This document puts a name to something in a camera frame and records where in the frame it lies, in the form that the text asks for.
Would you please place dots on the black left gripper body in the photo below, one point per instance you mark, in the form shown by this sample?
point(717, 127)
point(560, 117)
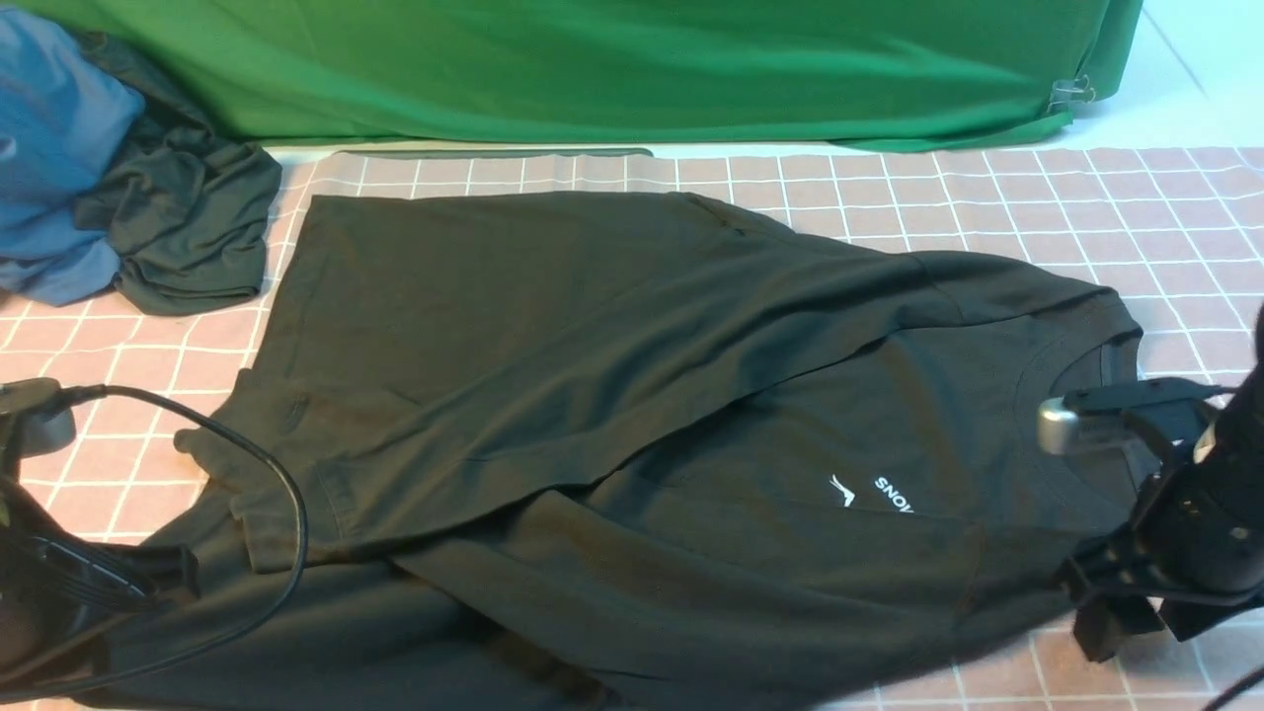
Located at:
point(63, 596)

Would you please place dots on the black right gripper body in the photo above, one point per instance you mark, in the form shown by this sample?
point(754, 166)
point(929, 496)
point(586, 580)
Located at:
point(1188, 556)

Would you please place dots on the dark gray long-sleeve shirt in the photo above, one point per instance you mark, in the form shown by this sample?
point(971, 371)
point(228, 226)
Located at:
point(563, 448)

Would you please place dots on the pink checkered table mat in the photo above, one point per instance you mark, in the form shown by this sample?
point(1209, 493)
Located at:
point(1176, 230)

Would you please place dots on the dark teal crumpled garment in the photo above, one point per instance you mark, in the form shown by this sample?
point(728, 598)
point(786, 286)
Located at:
point(185, 206)

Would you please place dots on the silver binder clip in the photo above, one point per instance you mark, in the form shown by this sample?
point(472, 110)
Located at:
point(1070, 93)

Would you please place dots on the blue cloth garment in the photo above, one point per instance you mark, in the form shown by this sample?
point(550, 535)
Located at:
point(62, 121)

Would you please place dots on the green backdrop cloth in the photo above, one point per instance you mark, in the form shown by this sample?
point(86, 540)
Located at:
point(890, 76)

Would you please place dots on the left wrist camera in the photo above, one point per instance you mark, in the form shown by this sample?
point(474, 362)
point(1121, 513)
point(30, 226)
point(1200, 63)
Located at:
point(36, 419)

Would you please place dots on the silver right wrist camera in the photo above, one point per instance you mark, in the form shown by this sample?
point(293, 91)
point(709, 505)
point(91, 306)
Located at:
point(1161, 413)

